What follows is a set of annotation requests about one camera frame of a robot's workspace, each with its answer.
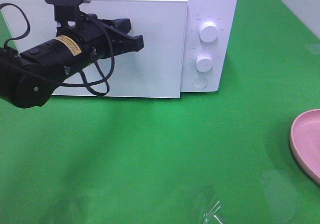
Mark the white microwave door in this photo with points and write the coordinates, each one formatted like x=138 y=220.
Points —
x=152 y=72

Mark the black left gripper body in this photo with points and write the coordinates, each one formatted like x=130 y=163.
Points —
x=81 y=32

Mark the white microwave knob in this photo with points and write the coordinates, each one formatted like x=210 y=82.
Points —
x=204 y=63
x=208 y=31

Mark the clear tape piece left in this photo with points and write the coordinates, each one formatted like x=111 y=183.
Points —
x=202 y=205

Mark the white microwave oven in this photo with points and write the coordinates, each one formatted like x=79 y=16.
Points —
x=199 y=11

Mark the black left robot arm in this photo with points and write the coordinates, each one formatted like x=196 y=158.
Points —
x=29 y=78

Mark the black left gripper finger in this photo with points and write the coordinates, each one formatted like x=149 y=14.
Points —
x=122 y=25
x=123 y=43

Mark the pink round plate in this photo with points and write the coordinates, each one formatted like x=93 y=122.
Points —
x=304 y=142

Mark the round door release button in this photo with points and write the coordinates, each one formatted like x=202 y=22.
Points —
x=200 y=82

